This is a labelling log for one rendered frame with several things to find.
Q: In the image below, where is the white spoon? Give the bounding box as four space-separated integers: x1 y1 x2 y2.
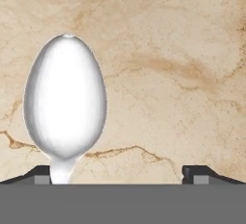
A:
22 34 108 186

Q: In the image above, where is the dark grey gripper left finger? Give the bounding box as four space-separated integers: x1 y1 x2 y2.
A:
0 165 53 186

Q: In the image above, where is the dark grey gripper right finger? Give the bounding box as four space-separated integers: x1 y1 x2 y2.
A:
181 164 246 186

